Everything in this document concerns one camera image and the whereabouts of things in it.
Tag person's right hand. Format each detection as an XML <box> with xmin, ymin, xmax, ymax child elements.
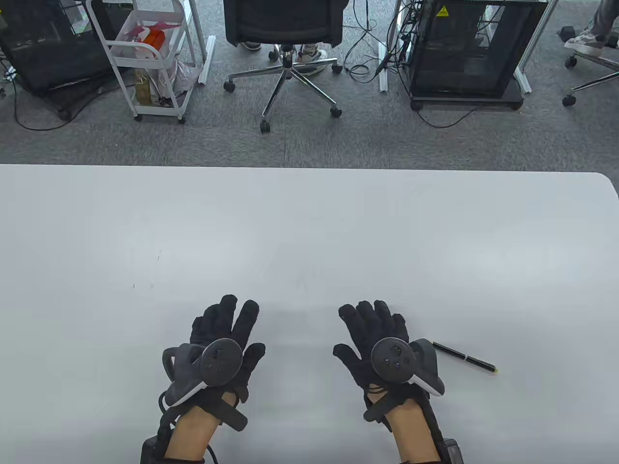
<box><xmin>333</xmin><ymin>300</ymin><xmax>411</xmax><ymax>393</ymax></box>

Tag person's left hand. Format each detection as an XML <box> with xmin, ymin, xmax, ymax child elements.
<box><xmin>190</xmin><ymin>295</ymin><xmax>266</xmax><ymax>403</ymax></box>

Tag person's left forearm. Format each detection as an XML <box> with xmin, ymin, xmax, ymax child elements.
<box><xmin>163</xmin><ymin>392</ymin><xmax>238</xmax><ymax>464</ymax></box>

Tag person's right forearm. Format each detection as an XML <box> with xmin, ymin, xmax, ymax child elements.
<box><xmin>367</xmin><ymin>391</ymin><xmax>442</xmax><ymax>464</ymax></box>

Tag grey controller on right glove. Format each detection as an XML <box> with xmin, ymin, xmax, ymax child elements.
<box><xmin>370</xmin><ymin>337</ymin><xmax>445</xmax><ymax>398</ymax></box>

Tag grey controller on glove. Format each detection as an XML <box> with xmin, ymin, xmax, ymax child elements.
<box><xmin>370</xmin><ymin>337</ymin><xmax>445</xmax><ymax>398</ymax></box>
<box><xmin>162</xmin><ymin>338</ymin><xmax>244</xmax><ymax>407</ymax></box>

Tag grey controller on left glove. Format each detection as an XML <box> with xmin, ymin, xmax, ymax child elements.
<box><xmin>162</xmin><ymin>338</ymin><xmax>244</xmax><ymax>407</ymax></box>

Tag black pen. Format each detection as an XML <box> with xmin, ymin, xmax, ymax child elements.
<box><xmin>431</xmin><ymin>341</ymin><xmax>499</xmax><ymax>374</ymax></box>

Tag yellow bottle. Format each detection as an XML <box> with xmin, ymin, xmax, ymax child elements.
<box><xmin>135</xmin><ymin>69</ymin><xmax>151</xmax><ymax>106</ymax></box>

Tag white rolling cart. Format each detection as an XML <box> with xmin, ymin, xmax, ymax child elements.
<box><xmin>86</xmin><ymin>0</ymin><xmax>209</xmax><ymax>124</ymax></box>

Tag black glass computer case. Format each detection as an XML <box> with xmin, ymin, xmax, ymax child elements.
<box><xmin>408</xmin><ymin>0</ymin><xmax>550</xmax><ymax>113</ymax></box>

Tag black office chair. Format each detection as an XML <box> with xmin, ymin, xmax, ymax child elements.
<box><xmin>222</xmin><ymin>0</ymin><xmax>346</xmax><ymax>134</ymax></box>

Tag white plastic bag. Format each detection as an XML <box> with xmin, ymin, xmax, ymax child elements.
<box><xmin>116</xmin><ymin>9</ymin><xmax>185</xmax><ymax>45</ymax></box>

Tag white table leg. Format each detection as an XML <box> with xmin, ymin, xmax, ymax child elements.
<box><xmin>514</xmin><ymin>0</ymin><xmax>559</xmax><ymax>95</ymax></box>

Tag chrome chair base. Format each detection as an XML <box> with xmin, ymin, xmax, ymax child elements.
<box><xmin>561</xmin><ymin>51</ymin><xmax>619</xmax><ymax>108</ymax></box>

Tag black computer tower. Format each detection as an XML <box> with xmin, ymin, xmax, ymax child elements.
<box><xmin>0</xmin><ymin>0</ymin><xmax>127</xmax><ymax>96</ymax></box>

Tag black left wrist strap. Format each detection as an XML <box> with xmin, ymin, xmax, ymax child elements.
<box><xmin>192</xmin><ymin>386</ymin><xmax>249</xmax><ymax>432</ymax></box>

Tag black wrist strap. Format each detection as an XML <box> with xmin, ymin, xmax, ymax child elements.
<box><xmin>192</xmin><ymin>386</ymin><xmax>249</xmax><ymax>432</ymax></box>
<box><xmin>363</xmin><ymin>384</ymin><xmax>431</xmax><ymax>432</ymax></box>

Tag black right wrist strap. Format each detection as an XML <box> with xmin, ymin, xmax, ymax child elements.
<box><xmin>363</xmin><ymin>384</ymin><xmax>431</xmax><ymax>432</ymax></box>

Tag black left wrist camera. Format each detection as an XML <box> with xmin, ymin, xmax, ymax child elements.
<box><xmin>140</xmin><ymin>435</ymin><xmax>169</xmax><ymax>464</ymax></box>

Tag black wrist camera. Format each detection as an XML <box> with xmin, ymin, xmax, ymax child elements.
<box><xmin>140</xmin><ymin>435</ymin><xmax>169</xmax><ymax>464</ymax></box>
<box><xmin>442</xmin><ymin>437</ymin><xmax>465</xmax><ymax>464</ymax></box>

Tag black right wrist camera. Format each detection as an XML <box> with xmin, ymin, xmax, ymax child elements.
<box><xmin>442</xmin><ymin>437</ymin><xmax>465</xmax><ymax>464</ymax></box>

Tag black floor cable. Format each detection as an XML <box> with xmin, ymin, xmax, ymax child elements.
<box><xmin>12</xmin><ymin>80</ymin><xmax>78</xmax><ymax>132</ymax></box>
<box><xmin>415</xmin><ymin>102</ymin><xmax>486</xmax><ymax>129</ymax></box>

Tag bundle of black cables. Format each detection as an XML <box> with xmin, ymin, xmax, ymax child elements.
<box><xmin>342</xmin><ymin>0</ymin><xmax>417</xmax><ymax>84</ymax></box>

